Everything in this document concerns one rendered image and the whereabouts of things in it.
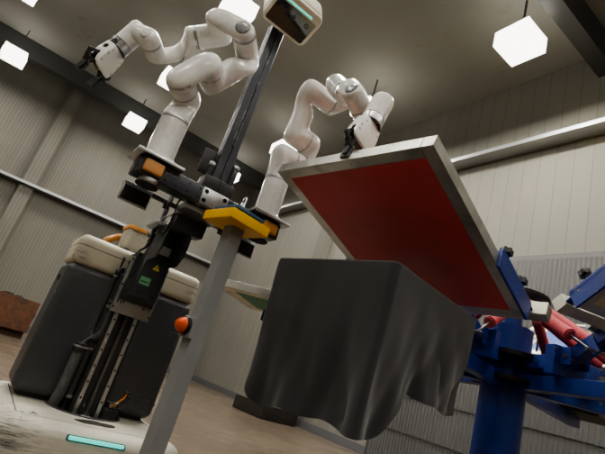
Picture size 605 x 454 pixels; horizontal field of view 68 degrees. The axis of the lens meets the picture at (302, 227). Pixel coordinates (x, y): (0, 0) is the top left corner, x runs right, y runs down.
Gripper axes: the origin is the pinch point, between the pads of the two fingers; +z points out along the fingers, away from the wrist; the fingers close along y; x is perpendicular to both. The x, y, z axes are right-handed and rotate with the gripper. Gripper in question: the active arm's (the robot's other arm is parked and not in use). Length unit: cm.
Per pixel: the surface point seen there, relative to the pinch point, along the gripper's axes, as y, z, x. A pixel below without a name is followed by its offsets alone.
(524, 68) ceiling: -310, -555, -147
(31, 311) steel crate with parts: -176, 33, -782
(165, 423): 0, 85, -10
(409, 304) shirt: -22.7, 34.4, 22.4
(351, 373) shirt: -21, 56, 16
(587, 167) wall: -366, -388, -56
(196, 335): 6, 66, -10
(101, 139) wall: -109, -401, -1074
